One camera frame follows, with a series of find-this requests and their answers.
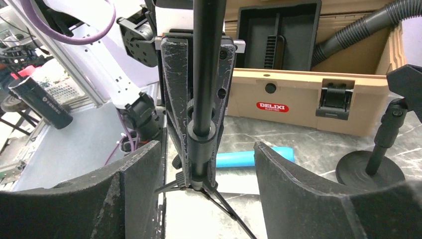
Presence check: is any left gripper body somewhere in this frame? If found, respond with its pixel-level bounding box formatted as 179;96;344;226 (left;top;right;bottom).
117;0;226;67

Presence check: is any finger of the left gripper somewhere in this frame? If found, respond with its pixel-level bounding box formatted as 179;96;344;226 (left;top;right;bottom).
161;35;193;188
208;36;236;187

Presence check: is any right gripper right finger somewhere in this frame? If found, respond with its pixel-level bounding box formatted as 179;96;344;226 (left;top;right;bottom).
254;141;422;239

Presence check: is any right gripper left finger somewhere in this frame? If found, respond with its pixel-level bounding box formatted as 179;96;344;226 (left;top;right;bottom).
0;141;162;239

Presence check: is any cyan blue microphone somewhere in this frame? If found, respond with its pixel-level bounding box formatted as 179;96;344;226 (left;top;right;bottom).
216;146;295;168

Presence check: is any black round-base mic stand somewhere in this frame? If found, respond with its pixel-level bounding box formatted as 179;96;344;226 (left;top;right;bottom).
335;64;422;190

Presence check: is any black tripod stand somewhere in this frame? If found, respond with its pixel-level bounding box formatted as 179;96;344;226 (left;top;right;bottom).
154;0;258;239

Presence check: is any white microphone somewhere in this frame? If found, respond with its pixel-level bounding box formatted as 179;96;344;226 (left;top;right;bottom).
165;169;267;239

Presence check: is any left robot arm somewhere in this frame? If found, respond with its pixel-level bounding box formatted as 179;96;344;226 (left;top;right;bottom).
21;0;245;193

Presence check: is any dark cylinder object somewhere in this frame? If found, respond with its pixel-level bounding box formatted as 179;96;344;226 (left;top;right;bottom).
8;77;73;129

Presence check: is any tan plastic tool case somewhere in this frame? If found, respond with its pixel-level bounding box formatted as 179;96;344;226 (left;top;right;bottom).
225;0;406;136

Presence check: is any black corrugated hose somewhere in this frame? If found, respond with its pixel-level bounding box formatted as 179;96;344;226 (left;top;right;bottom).
311;0;422;68

